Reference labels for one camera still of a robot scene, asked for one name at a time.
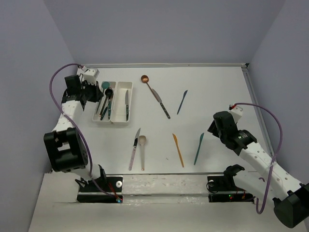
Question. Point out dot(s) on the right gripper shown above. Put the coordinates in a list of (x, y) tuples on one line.
[(212, 128)]

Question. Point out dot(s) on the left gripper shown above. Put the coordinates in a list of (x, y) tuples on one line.
[(98, 93)]

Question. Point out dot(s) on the teal plastic knife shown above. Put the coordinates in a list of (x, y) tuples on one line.
[(199, 146)]

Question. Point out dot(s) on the teal plastic spoon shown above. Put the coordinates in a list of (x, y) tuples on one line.
[(104, 86)]

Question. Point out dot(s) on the black spoon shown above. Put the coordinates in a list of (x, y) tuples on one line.
[(108, 94)]

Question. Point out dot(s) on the silver spoon green handle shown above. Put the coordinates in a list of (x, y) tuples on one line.
[(110, 106)]

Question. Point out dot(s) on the steel knife green handle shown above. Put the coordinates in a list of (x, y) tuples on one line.
[(127, 105)]

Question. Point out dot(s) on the orange plastic knife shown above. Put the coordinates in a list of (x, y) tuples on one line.
[(178, 149)]

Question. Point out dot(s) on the blue plastic knife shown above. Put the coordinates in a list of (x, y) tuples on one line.
[(184, 94)]

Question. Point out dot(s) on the steel knife pink handle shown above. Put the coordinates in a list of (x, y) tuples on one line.
[(134, 149)]

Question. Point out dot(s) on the beige plastic spoon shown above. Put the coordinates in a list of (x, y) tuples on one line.
[(142, 142)]

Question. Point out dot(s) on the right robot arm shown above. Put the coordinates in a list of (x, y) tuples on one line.
[(289, 195)]

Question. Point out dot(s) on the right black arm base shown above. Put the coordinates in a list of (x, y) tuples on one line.
[(222, 189)]

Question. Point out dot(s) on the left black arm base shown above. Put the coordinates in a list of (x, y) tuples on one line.
[(109, 191)]

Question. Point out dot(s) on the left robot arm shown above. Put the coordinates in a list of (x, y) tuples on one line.
[(64, 145)]

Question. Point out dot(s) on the white left utensil tray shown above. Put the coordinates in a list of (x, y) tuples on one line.
[(96, 117)]

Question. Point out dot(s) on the white utensil tray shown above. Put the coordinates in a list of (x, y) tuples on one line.
[(119, 107), (96, 117)]

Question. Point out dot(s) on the white right utensil tray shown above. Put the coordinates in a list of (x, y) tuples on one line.
[(119, 107)]

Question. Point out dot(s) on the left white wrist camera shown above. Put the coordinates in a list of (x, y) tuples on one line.
[(90, 73)]

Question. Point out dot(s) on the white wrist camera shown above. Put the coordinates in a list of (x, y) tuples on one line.
[(90, 73), (236, 112)]

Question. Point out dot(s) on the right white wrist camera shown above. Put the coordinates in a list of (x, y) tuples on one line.
[(236, 112)]

